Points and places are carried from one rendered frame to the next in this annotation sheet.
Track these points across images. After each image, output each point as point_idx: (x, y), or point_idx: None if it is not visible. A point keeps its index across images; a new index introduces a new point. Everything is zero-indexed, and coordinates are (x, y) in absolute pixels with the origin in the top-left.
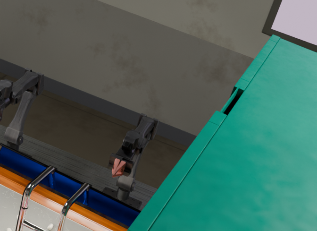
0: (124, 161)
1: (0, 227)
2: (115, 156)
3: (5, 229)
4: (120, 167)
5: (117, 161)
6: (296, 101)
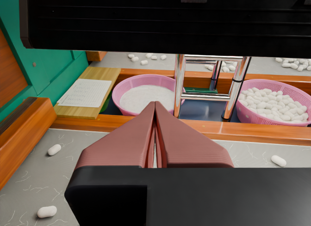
0: (99, 158)
1: (296, 166)
2: (271, 191)
3: (288, 167)
4: (129, 120)
5: (184, 137)
6: None
